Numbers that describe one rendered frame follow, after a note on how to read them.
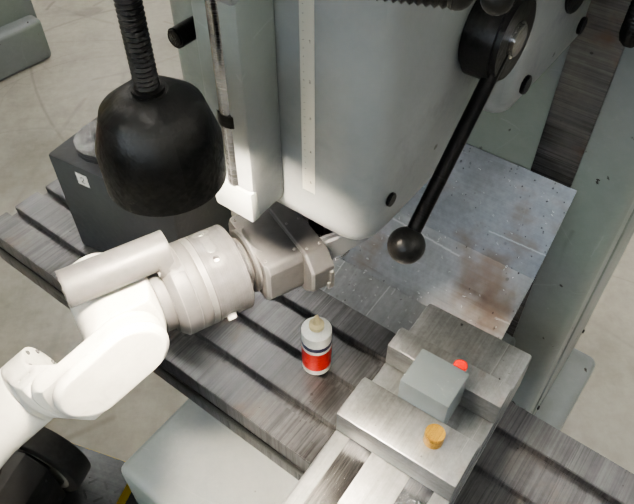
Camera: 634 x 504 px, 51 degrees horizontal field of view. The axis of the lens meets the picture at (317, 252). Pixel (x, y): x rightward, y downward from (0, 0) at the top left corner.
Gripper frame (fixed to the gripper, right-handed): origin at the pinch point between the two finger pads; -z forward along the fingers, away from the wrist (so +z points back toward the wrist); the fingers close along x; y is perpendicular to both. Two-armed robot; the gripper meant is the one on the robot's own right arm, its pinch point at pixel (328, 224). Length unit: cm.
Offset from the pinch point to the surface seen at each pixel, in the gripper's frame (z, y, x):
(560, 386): -75, 102, 3
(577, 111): -38.6, 1.3, 1.9
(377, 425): 2.1, 18.4, -14.2
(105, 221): 17.0, 20.3, 34.3
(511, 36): -8.2, -24.2, -10.7
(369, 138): 4.4, -20.7, -11.5
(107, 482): 33, 82, 29
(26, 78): 3, 122, 251
